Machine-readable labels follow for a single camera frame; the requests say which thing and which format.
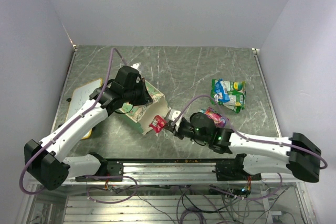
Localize red snack packet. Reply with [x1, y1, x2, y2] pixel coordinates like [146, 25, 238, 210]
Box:
[149, 115, 166, 133]

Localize green paper bag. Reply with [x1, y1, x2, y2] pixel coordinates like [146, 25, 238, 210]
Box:
[118, 81, 171, 135]

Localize blue snack packet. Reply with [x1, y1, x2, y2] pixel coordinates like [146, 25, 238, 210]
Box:
[214, 79, 230, 103]

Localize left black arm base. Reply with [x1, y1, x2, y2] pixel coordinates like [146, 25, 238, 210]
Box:
[75, 160, 123, 182]

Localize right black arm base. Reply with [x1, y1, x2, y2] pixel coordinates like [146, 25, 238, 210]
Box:
[212, 159, 261, 181]

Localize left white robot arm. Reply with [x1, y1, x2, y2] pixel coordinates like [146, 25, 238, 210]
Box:
[24, 66, 153, 190]

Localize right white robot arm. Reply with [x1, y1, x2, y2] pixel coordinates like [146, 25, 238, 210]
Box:
[164, 112, 321, 183]

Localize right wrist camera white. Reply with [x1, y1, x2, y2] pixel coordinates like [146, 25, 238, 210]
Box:
[168, 109, 182, 126]

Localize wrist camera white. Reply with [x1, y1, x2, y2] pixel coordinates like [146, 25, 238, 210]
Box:
[168, 109, 182, 126]
[131, 62, 142, 73]

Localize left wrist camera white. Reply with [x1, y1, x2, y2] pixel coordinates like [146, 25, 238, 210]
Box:
[131, 62, 142, 73]

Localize small whiteboard yellow frame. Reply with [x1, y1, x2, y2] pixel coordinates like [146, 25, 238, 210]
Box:
[64, 78, 103, 140]

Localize aluminium rail frame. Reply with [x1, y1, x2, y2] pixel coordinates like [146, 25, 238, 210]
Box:
[28, 161, 305, 185]

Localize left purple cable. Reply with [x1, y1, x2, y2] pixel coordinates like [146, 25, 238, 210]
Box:
[18, 47, 139, 204]

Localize purple cable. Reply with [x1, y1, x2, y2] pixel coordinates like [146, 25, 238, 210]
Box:
[18, 47, 139, 204]
[169, 94, 328, 200]

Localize loose cables under table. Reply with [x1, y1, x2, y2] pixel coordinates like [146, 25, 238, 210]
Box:
[86, 179, 287, 224]

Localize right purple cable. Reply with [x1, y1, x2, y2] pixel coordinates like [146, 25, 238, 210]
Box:
[169, 94, 328, 200]

